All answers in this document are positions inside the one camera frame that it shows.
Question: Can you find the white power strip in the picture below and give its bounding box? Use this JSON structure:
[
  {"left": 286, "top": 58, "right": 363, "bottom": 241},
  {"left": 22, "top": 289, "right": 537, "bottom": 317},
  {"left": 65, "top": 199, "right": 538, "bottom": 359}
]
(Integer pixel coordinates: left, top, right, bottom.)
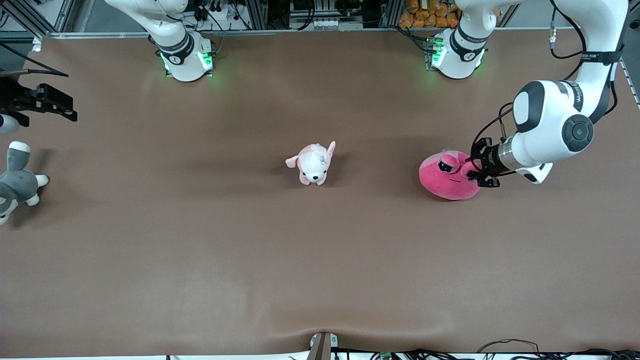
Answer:
[{"left": 311, "top": 18, "right": 347, "bottom": 31}]

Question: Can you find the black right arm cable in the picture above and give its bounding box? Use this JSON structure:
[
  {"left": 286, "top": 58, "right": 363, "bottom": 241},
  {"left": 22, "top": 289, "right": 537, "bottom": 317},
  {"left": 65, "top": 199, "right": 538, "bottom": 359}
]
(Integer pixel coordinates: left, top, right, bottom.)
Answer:
[{"left": 0, "top": 42, "right": 69, "bottom": 78}]

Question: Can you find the pink frog plush toy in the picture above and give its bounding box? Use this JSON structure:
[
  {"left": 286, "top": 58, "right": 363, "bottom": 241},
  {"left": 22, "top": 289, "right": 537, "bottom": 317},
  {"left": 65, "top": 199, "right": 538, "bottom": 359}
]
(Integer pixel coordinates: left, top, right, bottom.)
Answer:
[{"left": 419, "top": 149, "right": 483, "bottom": 201}]

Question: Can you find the aluminium table frame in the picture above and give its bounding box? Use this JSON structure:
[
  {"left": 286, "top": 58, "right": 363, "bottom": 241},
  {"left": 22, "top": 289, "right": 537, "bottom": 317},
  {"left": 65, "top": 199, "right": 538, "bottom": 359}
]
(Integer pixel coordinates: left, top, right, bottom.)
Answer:
[{"left": 0, "top": 26, "right": 640, "bottom": 40}]

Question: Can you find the pale pink dog plush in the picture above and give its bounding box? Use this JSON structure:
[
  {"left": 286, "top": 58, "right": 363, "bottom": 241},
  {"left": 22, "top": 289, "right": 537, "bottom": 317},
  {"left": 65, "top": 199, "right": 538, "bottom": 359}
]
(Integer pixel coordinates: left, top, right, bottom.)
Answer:
[{"left": 285, "top": 141, "right": 336, "bottom": 186}]

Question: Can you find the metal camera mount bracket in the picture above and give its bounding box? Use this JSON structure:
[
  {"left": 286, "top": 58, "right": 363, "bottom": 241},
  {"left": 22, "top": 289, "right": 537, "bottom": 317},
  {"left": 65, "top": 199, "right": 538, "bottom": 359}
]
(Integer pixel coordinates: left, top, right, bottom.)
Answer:
[{"left": 307, "top": 331, "right": 340, "bottom": 360}]

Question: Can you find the grey husky plush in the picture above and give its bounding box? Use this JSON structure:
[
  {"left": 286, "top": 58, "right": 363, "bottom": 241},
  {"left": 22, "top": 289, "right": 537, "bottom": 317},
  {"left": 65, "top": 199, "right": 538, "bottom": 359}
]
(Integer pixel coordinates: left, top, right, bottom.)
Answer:
[{"left": 0, "top": 141, "right": 49, "bottom": 226}]

